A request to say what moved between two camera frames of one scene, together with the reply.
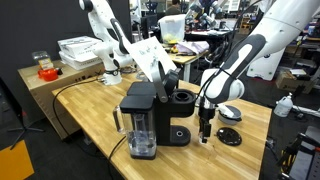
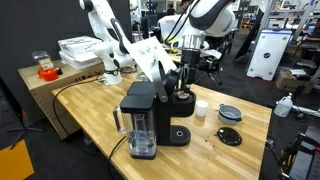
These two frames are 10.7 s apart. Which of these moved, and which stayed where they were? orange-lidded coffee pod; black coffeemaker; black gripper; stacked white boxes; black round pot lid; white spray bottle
Moved: black gripper; orange-lidded coffee pod
Stayed: black round pot lid; black coffeemaker; stacked white boxes; white spray bottle
